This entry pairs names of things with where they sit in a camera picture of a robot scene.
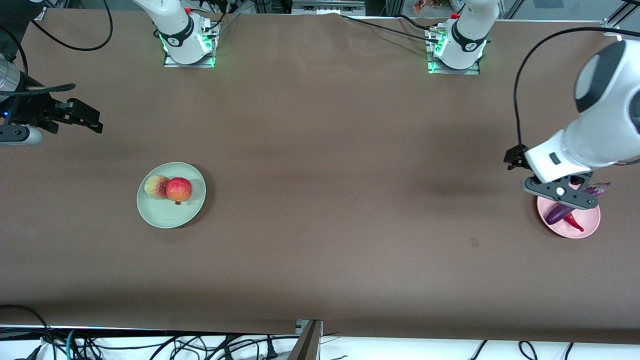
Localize thick black floor cable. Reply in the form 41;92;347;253
0;304;57;360

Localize pink plate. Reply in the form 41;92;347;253
537;190;601;239

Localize light green plate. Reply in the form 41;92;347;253
136;161;207;229

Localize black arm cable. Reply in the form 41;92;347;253
30;0;114;52
513;27;640;151

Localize red round pomegranate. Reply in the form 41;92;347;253
165;177;193;206

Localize long black table cable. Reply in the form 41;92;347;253
340;14;441;44

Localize red chili pepper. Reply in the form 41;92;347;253
562;212;585;233

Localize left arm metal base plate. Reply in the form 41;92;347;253
426;27;482;76

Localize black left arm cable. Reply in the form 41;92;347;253
513;27;640;151

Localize yellow-pink peach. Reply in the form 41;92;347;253
144;174;171;200

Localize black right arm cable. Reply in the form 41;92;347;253
30;0;114;52

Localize short black table cable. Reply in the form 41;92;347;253
395;14;433;32

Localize red orange background items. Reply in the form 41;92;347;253
412;0;463;14

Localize brown table cloth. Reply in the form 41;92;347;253
0;9;640;346

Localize silver aluminium frame bar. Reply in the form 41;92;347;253
291;0;366;16

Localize purple eggplant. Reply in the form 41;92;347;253
545;182;611;226

